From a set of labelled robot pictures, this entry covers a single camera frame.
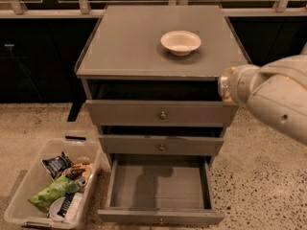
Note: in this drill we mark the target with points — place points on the brown snack bag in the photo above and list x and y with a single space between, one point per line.
77 170

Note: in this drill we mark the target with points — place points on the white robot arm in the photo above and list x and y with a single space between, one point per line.
275 94

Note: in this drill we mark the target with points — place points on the white blue snack packet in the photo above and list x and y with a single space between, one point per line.
70 206

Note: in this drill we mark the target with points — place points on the green can in bin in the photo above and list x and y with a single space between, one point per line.
76 185

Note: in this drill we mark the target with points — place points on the grey bottom drawer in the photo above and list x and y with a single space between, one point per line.
160 189

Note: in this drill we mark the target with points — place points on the silver green 7up can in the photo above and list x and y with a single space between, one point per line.
223 85

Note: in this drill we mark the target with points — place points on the white round container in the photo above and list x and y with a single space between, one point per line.
54 208

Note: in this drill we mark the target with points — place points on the grey top drawer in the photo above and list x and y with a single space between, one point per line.
161 113

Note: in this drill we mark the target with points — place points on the clear plastic storage bin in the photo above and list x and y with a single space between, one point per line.
21 211

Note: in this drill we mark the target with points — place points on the green snack bag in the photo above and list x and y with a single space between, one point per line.
45 198

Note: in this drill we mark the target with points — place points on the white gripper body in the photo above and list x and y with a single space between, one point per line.
236 84

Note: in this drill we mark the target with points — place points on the grey drawer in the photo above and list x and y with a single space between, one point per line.
160 189
161 113
175 145

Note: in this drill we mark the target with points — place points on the grey drawer cabinet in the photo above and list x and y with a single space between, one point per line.
125 60

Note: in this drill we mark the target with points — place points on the grey middle drawer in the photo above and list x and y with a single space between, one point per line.
175 145

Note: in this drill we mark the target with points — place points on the dark blue chip bag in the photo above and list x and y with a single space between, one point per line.
57 164

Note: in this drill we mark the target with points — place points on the white ceramic bowl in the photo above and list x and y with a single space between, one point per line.
180 43

